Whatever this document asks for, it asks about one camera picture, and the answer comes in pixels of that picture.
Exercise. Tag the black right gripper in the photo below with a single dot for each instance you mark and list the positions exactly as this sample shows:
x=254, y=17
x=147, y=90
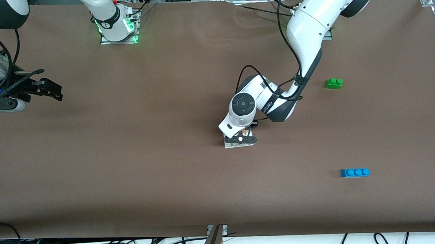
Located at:
x=22, y=87

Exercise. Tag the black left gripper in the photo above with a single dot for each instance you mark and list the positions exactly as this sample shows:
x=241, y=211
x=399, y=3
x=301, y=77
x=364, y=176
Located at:
x=254, y=125

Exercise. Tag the white studded base plate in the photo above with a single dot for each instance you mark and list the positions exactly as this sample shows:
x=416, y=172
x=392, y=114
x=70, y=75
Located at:
x=237, y=145

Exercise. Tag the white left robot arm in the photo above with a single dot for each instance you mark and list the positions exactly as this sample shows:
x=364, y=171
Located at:
x=308, y=26

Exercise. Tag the green two-stud block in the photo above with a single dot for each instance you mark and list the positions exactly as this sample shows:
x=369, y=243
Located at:
x=334, y=83

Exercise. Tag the blue three-stud block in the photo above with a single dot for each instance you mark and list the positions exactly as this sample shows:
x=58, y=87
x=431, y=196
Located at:
x=355, y=173

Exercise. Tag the metal table edge bracket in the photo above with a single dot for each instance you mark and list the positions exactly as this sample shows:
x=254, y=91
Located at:
x=215, y=243

